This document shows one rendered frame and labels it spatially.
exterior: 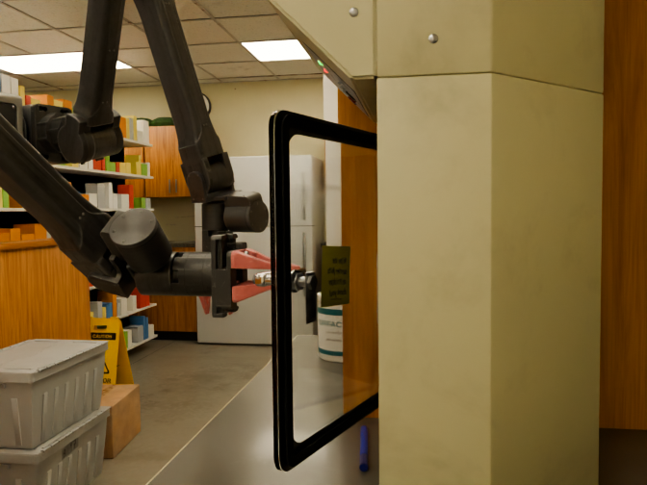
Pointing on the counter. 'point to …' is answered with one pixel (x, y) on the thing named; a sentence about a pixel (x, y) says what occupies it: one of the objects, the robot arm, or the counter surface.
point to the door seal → (291, 287)
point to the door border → (282, 276)
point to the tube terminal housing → (489, 241)
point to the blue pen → (363, 448)
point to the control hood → (338, 39)
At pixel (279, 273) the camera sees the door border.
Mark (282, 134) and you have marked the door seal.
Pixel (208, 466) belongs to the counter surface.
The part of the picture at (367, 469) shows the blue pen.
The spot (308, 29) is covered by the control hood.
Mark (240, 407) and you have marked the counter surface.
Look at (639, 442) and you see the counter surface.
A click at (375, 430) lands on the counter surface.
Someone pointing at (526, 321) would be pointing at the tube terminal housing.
